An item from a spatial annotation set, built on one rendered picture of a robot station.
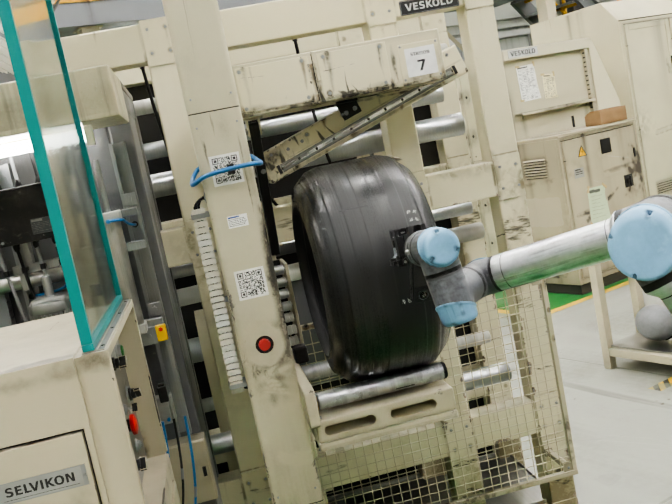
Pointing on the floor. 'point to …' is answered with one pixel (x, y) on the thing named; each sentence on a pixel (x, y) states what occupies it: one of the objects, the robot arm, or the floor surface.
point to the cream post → (243, 250)
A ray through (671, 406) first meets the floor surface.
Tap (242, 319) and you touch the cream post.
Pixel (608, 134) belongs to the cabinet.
